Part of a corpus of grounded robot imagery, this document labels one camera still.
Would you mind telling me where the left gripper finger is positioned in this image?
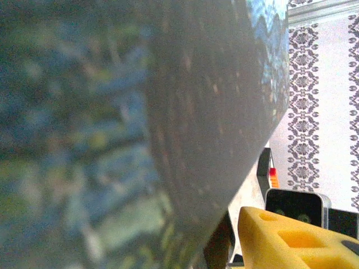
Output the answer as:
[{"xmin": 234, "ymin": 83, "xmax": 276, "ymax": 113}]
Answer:
[{"xmin": 237, "ymin": 206, "xmax": 359, "ymax": 269}]

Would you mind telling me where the starry night tin box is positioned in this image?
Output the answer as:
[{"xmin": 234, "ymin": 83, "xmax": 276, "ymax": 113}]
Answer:
[{"xmin": 0, "ymin": 0, "xmax": 290, "ymax": 269}]

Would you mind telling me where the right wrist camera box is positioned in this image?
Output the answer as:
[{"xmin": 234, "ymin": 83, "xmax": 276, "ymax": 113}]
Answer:
[{"xmin": 264, "ymin": 188, "xmax": 333, "ymax": 230}]

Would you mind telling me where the aluminium frame post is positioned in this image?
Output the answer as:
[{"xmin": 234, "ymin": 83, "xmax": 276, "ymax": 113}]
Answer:
[{"xmin": 287, "ymin": 1, "xmax": 359, "ymax": 25}]

